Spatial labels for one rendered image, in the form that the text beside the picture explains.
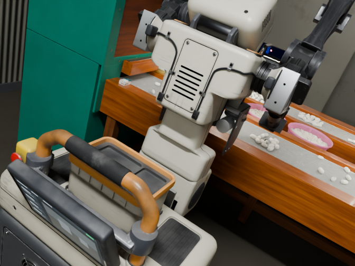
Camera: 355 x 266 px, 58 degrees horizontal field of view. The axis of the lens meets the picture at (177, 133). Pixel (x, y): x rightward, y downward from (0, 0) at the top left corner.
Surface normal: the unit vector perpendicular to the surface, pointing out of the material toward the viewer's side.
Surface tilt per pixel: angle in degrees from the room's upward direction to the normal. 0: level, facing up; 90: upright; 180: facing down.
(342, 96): 90
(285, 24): 90
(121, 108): 90
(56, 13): 90
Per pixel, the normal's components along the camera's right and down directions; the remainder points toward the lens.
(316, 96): -0.49, 0.26
